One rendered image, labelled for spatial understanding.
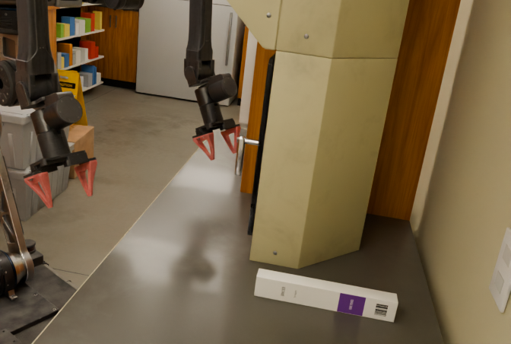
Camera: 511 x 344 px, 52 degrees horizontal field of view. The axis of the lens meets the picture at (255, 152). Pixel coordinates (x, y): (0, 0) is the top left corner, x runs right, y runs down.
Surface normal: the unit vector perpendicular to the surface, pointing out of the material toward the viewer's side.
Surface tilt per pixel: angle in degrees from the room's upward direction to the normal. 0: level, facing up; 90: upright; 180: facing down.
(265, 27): 90
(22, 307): 0
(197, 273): 0
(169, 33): 90
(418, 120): 90
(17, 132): 96
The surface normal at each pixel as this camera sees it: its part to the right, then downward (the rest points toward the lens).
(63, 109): 0.73, -0.22
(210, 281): 0.11, -0.94
